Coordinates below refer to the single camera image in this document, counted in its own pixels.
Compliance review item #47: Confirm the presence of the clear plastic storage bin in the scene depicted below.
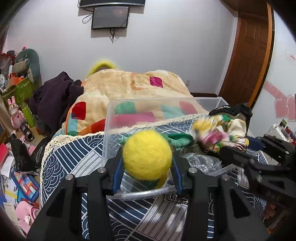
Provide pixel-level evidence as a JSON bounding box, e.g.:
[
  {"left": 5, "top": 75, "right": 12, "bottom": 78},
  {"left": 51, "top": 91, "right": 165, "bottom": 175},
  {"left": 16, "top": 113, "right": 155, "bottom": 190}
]
[{"left": 102, "top": 97, "right": 227, "bottom": 200}]

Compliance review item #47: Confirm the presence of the wall mounted black monitor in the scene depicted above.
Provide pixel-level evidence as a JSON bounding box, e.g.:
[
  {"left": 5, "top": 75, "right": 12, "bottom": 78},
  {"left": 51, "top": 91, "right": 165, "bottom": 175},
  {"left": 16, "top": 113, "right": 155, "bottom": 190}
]
[{"left": 78, "top": 0, "right": 147, "bottom": 30}]

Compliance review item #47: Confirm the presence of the pink rabbit figurine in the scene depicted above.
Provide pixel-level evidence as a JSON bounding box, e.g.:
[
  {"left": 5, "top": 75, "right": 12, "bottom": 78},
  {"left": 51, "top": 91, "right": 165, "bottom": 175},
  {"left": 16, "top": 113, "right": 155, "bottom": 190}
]
[{"left": 8, "top": 96, "right": 25, "bottom": 129}]

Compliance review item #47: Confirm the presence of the green cardboard box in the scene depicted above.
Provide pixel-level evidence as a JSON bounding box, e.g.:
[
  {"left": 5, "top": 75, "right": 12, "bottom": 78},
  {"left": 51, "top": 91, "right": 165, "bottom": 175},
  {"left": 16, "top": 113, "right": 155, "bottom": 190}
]
[{"left": 1, "top": 77, "right": 35, "bottom": 105}]

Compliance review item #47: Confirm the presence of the yellow sponge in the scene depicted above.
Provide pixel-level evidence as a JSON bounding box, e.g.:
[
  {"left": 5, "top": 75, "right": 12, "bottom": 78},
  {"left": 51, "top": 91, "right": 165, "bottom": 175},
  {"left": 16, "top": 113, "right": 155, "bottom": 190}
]
[{"left": 139, "top": 173, "right": 168, "bottom": 190}]

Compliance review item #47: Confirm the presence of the green knitted cloth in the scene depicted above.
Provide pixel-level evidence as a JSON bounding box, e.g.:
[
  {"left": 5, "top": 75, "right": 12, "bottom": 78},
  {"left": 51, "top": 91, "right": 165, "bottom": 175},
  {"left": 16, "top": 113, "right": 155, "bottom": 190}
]
[{"left": 118, "top": 130, "right": 194, "bottom": 151}]

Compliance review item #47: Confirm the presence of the yellow felt ball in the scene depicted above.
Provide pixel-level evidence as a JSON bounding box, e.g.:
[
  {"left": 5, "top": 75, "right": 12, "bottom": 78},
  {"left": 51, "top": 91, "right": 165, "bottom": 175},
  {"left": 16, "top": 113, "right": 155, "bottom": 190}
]
[{"left": 122, "top": 129, "right": 174, "bottom": 182}]

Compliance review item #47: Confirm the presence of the dark purple clothing pile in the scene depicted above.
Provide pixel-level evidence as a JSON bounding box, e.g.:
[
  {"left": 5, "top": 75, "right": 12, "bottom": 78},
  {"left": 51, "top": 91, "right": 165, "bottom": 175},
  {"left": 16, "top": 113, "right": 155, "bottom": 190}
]
[{"left": 29, "top": 71, "right": 84, "bottom": 134}]

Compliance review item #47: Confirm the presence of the beige patchwork blanket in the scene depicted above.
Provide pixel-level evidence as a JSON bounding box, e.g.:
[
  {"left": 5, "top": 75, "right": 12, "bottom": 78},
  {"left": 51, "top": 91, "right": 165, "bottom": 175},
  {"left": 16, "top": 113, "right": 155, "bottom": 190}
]
[{"left": 61, "top": 60, "right": 209, "bottom": 137}]

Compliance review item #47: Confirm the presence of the pink plush slipper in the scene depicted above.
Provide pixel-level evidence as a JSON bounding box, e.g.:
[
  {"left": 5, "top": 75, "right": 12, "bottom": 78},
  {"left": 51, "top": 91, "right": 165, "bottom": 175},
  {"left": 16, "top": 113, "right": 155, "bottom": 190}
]
[{"left": 16, "top": 201, "right": 40, "bottom": 234}]

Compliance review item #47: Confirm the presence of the green bottle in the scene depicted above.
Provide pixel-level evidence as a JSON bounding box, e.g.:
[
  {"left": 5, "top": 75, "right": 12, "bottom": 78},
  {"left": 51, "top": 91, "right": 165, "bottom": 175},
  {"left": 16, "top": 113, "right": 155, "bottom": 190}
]
[{"left": 22, "top": 102, "right": 35, "bottom": 128}]

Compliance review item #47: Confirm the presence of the floral fabric scrunchie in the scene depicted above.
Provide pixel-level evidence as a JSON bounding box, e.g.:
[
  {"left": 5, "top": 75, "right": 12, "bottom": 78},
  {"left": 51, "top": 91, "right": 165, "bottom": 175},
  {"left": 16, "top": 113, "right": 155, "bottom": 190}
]
[{"left": 191, "top": 114, "right": 249, "bottom": 153}]

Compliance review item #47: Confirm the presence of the brown wooden door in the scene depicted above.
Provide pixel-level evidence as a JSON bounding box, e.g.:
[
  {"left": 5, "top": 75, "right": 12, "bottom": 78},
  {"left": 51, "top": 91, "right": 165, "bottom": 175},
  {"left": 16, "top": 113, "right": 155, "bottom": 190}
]
[{"left": 219, "top": 1, "right": 274, "bottom": 108}]

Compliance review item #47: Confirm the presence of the black trimmed white bag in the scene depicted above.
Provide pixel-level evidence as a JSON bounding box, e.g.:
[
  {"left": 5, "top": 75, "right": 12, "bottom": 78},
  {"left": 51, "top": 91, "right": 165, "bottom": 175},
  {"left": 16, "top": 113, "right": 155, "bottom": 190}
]
[{"left": 209, "top": 103, "right": 253, "bottom": 134}]

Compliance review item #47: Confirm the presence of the grey item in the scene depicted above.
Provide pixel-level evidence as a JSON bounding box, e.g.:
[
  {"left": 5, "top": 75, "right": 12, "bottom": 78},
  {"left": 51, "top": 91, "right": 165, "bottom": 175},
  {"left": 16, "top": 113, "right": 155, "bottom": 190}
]
[{"left": 181, "top": 153, "right": 222, "bottom": 174}]

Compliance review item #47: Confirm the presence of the black plastic bag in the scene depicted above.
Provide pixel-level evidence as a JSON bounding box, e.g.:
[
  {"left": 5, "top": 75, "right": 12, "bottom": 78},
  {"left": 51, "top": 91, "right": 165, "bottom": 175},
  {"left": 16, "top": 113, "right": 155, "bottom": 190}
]
[{"left": 9, "top": 133, "right": 51, "bottom": 173}]

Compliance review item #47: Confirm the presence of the blue white patterned tablecloth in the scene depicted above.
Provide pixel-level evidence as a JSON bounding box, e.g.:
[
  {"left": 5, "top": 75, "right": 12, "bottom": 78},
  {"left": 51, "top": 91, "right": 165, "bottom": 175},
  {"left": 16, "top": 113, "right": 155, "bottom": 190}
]
[{"left": 40, "top": 113, "right": 268, "bottom": 241}]

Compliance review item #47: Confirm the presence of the green dinosaur plush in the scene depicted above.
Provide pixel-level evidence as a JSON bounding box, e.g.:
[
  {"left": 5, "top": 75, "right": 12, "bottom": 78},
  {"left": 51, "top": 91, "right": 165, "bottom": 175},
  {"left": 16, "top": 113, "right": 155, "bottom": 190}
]
[{"left": 12, "top": 49, "right": 42, "bottom": 87}]

